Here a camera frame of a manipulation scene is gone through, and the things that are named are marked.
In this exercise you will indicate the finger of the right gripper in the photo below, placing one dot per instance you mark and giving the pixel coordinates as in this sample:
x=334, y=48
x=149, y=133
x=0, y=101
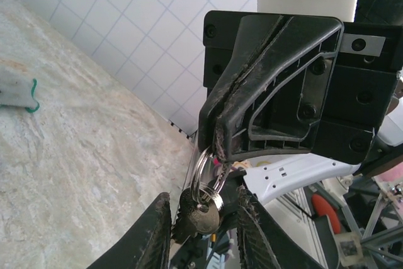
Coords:
x=239, y=58
x=283, y=61

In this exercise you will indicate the white green work glove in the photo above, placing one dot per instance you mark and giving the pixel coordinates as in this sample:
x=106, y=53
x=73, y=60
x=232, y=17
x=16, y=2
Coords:
x=15, y=92

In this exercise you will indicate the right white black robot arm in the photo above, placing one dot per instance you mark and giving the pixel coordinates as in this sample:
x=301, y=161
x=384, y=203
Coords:
x=299, y=174

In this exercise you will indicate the aluminium frame bars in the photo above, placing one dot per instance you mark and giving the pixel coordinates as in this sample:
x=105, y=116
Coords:
x=378, y=240

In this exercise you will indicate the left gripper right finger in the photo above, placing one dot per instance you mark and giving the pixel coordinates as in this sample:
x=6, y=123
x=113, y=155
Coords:
x=258, y=240

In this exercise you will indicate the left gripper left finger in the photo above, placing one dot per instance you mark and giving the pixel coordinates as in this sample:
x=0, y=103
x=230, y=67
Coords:
x=151, y=237

